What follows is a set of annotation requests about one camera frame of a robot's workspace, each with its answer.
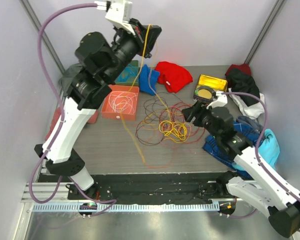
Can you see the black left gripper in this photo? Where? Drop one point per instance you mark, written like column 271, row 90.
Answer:
column 140, row 38

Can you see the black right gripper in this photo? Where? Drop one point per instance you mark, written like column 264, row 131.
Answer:
column 198, row 110

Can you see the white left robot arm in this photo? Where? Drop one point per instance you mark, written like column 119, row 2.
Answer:
column 100, row 65

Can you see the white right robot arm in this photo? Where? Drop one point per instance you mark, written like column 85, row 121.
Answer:
column 278, row 200

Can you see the gold tin box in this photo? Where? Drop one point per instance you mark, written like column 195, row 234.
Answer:
column 206, row 87

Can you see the blue plaid cloth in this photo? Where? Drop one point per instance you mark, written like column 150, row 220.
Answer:
column 211, row 148

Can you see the royal blue cloth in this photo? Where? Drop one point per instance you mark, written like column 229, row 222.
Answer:
column 147, row 80

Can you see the green plastic tray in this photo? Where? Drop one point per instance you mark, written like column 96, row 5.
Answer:
column 128, row 76

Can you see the dark grey cloth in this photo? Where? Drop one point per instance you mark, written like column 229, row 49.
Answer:
column 248, row 121

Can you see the black cloth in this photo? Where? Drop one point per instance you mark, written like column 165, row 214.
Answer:
column 241, row 82

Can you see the white cloth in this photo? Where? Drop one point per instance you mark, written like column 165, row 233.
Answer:
column 253, row 111

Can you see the orange plastic tray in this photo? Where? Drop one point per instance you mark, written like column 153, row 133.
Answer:
column 121, row 102

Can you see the dark red cloth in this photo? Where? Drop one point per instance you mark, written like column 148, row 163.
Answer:
column 242, row 67

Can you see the cyan cloth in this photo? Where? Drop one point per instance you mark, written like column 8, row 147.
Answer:
column 269, row 148

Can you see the salmon pink cloth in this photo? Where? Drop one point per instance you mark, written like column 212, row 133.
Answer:
column 57, row 114

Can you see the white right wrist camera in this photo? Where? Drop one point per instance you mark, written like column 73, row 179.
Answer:
column 221, row 100

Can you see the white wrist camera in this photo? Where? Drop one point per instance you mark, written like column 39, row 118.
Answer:
column 221, row 100
column 118, row 13

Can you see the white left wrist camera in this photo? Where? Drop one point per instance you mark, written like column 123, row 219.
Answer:
column 118, row 13

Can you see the white slotted cable duct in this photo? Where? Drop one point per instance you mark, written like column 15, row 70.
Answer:
column 122, row 208

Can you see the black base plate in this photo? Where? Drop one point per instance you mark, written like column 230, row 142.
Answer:
column 160, row 188

